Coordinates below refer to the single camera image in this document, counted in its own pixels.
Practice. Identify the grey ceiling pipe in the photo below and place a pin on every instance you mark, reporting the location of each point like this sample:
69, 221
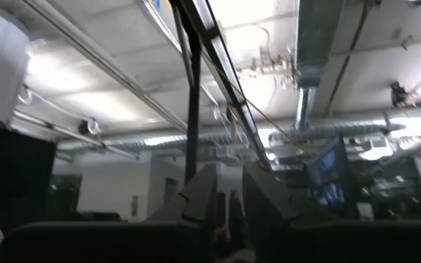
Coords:
68, 132

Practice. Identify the black frame beam with light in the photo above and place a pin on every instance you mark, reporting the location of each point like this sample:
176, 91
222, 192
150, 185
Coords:
223, 73

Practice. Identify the rectangular silver air duct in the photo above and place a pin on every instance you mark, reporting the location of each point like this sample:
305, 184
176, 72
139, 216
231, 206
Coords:
316, 36

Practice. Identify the black partition panel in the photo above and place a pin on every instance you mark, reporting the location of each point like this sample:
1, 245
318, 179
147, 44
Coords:
13, 175

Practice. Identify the black ceiling spot lamp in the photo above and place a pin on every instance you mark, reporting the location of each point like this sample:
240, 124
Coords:
88, 126
399, 94

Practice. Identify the black frame post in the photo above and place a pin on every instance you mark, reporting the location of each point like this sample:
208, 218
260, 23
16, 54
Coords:
193, 109

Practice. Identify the silver ventilation duct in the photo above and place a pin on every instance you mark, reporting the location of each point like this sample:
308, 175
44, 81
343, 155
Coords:
342, 130

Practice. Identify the black monitor with blue screen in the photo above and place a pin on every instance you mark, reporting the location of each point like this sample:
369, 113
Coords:
329, 175

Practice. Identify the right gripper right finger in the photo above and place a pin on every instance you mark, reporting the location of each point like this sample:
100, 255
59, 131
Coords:
269, 204

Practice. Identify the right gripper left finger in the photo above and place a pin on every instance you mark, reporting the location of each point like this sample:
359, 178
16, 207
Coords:
196, 197

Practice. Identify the grey ceiling conduit rail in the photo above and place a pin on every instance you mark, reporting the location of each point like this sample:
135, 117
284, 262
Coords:
104, 63

